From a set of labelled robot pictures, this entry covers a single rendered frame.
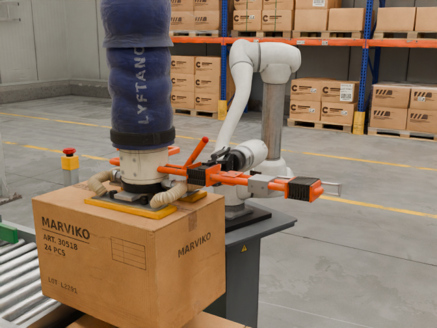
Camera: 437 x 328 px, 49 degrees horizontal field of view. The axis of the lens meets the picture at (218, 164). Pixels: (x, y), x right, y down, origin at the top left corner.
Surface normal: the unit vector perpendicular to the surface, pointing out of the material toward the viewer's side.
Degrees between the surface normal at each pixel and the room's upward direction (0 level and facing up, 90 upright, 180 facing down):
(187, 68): 91
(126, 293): 90
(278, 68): 101
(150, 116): 77
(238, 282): 90
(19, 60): 90
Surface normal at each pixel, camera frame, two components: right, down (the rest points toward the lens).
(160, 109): 0.70, -0.11
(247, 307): 0.65, 0.20
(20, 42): 0.87, 0.14
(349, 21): -0.46, 0.28
